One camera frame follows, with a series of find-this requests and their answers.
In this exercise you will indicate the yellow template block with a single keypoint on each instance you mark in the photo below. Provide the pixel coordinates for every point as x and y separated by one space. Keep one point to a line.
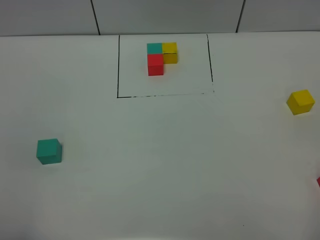
170 52

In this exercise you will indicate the green template block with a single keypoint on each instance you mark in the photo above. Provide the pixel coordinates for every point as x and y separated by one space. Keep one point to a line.
154 48

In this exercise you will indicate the red template block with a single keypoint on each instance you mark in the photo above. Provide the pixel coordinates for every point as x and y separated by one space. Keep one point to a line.
155 64

